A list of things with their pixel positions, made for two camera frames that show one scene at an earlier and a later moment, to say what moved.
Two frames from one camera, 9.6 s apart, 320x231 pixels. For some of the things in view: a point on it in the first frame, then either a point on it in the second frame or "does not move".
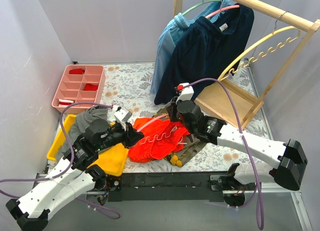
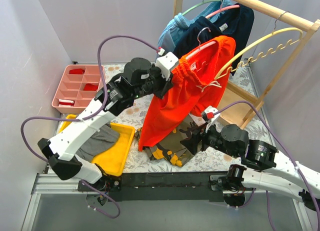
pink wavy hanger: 175,128 -> 193,65
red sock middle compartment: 89,87 does not move
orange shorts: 161,137 -> 194,91
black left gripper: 129,135 -> 162,86
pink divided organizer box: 81,83 does not move
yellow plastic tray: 111,160 does not move
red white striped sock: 65,101 does not move
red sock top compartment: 76,71 does not move
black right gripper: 172,111 -> 198,136
